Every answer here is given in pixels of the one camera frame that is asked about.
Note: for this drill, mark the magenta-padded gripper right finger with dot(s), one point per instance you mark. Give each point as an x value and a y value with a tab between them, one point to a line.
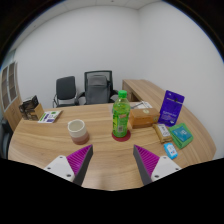
162	166

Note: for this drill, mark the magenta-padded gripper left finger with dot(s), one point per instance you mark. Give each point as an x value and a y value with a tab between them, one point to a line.
62	166

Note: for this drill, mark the green drink bottle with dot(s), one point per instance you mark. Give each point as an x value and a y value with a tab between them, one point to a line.
121	116

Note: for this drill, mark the small blue white box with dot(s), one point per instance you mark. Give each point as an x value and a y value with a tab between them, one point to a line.
170	150

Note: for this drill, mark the small tan bar box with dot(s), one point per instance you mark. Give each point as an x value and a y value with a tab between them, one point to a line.
162	132

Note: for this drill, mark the flat green box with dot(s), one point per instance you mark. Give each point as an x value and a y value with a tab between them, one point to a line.
181	135

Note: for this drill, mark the white and brown mug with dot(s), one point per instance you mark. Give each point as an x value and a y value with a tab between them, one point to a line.
78	131

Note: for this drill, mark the white green purple leaflet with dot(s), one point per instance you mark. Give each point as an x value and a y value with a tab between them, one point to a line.
50	116

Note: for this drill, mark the orange-brown box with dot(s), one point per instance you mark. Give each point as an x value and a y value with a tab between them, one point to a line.
144	117

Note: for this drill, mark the flat round red coaster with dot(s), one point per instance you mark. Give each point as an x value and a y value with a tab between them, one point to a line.
116	137

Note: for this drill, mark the purple standing package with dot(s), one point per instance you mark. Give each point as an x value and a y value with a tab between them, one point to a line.
171	108

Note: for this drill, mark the tan cardboard box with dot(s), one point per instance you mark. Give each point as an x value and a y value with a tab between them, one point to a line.
37	113

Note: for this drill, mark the black sofa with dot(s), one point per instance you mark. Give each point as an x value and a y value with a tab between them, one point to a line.
4	140

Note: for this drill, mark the small dark brown box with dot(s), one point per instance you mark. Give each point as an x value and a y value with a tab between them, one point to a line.
23	111

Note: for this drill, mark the large dark brown box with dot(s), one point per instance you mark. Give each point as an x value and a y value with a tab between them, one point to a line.
30	101

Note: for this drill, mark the wooden shelf cabinet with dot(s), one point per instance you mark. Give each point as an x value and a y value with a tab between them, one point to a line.
11	110

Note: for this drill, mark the dark padded office chair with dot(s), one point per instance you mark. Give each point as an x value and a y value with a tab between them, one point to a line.
65	88

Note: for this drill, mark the wooden side desk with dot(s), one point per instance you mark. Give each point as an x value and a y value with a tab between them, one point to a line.
143	88

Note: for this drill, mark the grey backpack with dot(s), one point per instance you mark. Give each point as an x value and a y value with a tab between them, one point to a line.
97	89

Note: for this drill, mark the black mesh office chair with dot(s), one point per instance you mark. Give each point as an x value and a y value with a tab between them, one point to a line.
98	71

